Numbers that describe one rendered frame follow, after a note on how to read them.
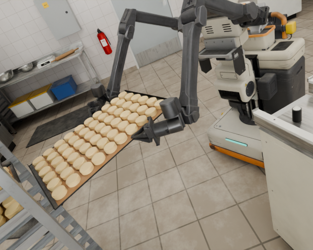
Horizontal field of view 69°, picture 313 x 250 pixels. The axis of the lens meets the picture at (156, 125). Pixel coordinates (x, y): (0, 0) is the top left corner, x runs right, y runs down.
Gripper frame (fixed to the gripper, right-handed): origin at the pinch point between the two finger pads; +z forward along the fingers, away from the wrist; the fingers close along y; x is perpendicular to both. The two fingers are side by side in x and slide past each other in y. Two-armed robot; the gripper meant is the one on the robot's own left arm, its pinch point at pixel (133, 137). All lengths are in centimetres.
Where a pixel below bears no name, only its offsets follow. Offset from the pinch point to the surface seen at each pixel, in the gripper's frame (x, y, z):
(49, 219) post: -30.6, -0.2, 23.8
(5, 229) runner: -35.2, -5.7, 32.7
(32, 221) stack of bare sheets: 50, 96, 159
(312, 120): 4, 18, -65
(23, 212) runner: -31.1, -6.5, 28.5
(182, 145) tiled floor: 110, 102, 7
